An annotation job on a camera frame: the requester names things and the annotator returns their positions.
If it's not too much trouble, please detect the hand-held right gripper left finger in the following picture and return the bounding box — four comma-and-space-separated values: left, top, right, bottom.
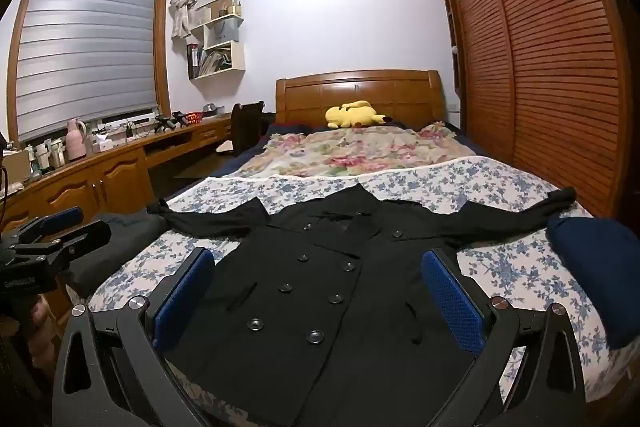
51, 247, 217, 427

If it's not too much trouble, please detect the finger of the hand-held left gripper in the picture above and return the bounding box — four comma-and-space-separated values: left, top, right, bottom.
9, 220, 112, 260
7, 206, 85, 244

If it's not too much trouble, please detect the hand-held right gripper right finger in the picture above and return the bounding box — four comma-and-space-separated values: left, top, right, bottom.
421, 248, 587, 427

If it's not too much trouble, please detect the black buttoned coat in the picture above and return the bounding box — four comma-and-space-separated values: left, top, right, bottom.
146, 184, 578, 427

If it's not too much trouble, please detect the person's left hand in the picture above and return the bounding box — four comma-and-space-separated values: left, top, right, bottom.
26, 296, 54, 360

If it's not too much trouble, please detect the dark grey cloth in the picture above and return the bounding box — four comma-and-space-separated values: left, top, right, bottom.
65, 213, 168, 300

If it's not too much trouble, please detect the wooden desk with cabinets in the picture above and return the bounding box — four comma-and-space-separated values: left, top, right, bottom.
0, 114, 233, 258

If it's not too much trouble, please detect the blue floral bed sheet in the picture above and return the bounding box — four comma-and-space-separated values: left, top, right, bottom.
87, 155, 626, 408

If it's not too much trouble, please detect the pink thermos jug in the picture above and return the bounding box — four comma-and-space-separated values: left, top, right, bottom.
67, 118, 87, 162

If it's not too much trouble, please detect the folded navy cloth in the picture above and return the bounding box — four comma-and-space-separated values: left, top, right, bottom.
546, 215, 640, 350

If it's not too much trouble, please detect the grey window blind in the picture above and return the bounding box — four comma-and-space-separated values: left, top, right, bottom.
16, 0, 157, 142

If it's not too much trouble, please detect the pink floral quilt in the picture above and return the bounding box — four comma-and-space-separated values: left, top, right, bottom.
222, 122, 478, 180

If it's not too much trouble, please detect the dark chair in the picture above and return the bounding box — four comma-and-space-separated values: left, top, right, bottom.
215, 101, 266, 158

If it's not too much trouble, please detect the yellow plush toy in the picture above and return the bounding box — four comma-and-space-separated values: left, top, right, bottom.
325, 99, 387, 130

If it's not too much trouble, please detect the wooden bed headboard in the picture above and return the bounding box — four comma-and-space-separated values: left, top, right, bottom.
275, 70, 447, 130

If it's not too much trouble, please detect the tied beige curtain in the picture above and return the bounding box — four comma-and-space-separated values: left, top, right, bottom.
170, 0, 208, 40

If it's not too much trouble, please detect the wooden louvered wardrobe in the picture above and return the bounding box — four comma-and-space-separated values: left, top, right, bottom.
432, 0, 633, 220

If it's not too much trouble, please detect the wooden window frame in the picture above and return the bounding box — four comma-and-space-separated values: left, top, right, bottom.
6, 0, 173, 142

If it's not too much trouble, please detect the white wall shelf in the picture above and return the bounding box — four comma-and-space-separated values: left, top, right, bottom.
186, 0, 247, 81

